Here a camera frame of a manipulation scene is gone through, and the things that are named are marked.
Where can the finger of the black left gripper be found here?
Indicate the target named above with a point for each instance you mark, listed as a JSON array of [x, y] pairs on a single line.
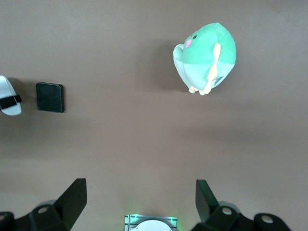
[[9, 101]]

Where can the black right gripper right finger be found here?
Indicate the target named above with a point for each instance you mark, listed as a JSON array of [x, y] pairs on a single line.
[[209, 207]]

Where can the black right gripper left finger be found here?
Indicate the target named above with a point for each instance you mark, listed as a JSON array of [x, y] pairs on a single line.
[[69, 202]]

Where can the white computer mouse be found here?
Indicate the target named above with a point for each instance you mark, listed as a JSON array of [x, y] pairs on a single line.
[[10, 110]]

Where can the small black phone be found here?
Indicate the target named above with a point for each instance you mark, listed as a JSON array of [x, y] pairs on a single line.
[[49, 97]]

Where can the green dinosaur plush toy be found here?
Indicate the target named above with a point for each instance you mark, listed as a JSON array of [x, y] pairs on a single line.
[[204, 50]]

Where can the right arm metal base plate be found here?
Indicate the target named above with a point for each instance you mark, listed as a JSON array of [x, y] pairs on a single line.
[[128, 222]]

